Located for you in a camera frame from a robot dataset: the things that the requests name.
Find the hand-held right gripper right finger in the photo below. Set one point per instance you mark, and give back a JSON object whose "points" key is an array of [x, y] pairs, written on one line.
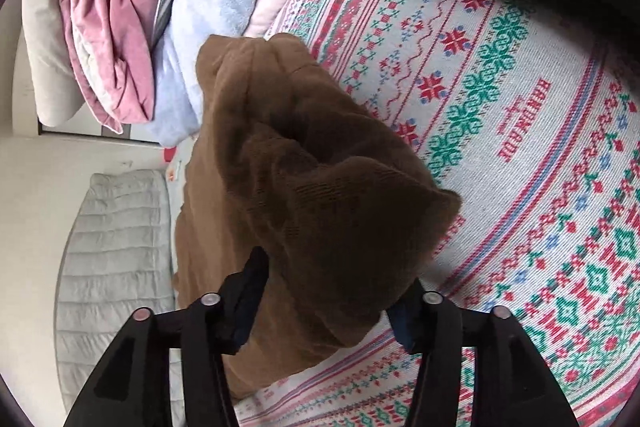
{"points": [[406, 324]]}

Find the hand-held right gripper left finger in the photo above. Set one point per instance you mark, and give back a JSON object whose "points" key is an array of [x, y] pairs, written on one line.
{"points": [[250, 289]]}

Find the brown jacket with fur collar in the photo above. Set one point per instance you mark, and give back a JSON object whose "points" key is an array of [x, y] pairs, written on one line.
{"points": [[300, 187]]}

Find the grey quilted headboard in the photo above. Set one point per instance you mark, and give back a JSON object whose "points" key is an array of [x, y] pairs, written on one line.
{"points": [[115, 257]]}

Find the white and grey wardrobe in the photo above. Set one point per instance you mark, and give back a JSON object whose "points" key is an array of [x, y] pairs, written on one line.
{"points": [[100, 134]]}

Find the patterned knit blanket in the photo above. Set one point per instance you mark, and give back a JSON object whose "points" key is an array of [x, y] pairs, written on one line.
{"points": [[525, 132]]}

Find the grey pillow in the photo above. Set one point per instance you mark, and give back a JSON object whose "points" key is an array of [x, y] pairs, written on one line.
{"points": [[47, 32]]}

